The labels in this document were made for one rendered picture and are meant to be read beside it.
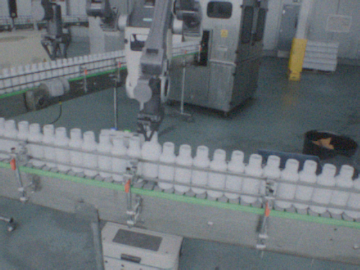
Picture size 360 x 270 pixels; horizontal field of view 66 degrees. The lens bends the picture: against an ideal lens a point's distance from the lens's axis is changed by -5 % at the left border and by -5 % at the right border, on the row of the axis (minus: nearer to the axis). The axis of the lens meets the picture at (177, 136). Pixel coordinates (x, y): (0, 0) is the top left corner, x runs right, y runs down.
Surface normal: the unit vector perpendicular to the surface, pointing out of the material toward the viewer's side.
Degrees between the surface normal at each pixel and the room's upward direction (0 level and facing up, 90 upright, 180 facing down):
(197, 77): 90
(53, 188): 90
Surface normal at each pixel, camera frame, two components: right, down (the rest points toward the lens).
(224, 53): -0.51, 0.33
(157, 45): -0.17, -0.09
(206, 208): -0.22, 0.39
